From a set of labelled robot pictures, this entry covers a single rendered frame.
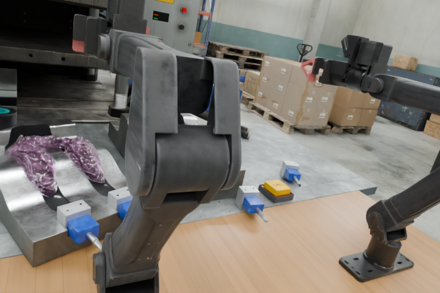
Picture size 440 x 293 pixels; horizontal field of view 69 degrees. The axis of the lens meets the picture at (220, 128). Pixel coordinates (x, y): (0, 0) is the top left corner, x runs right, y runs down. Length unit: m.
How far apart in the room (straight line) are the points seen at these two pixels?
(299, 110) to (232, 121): 4.38
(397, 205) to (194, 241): 0.46
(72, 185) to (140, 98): 0.56
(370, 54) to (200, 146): 0.67
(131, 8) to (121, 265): 0.37
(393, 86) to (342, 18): 8.90
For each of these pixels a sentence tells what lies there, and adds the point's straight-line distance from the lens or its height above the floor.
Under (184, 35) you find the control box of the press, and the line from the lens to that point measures 1.69.
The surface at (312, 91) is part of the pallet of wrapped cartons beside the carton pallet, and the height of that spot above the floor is 0.64.
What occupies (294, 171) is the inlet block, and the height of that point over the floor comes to 0.84.
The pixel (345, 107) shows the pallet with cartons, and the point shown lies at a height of 0.44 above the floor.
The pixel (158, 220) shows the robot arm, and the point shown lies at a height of 1.07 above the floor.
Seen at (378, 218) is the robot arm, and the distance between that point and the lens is 0.83.
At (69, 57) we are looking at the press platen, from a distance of 1.49.
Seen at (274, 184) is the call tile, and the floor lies 0.84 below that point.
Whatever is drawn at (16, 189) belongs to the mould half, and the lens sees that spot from 0.79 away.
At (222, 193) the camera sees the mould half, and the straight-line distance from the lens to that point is 0.93.
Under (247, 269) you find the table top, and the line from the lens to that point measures 0.74.
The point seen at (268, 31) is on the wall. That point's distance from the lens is 8.44.
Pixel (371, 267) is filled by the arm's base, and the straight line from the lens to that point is 0.88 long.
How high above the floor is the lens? 1.27
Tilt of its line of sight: 17 degrees down
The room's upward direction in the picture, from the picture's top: 12 degrees clockwise
